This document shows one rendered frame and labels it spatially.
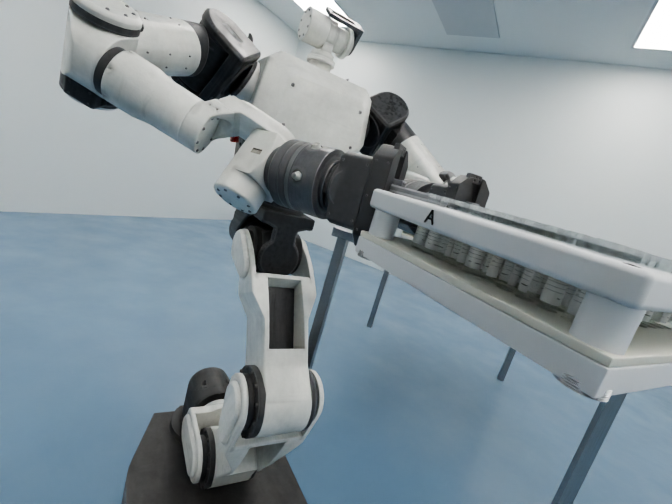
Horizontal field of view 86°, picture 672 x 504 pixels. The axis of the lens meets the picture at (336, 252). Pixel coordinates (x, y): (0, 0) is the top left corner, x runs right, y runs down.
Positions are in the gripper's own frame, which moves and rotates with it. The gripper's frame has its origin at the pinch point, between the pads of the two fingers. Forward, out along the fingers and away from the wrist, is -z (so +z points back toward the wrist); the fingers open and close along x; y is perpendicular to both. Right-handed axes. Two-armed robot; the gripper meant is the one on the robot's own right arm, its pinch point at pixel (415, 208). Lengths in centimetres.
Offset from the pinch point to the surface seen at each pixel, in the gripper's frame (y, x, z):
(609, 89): -426, -165, -37
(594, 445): -101, 59, -52
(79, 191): -164, 74, 378
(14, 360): -29, 103, 151
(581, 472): -102, 69, -52
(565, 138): -427, -111, -15
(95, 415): -35, 104, 102
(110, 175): -191, 54, 377
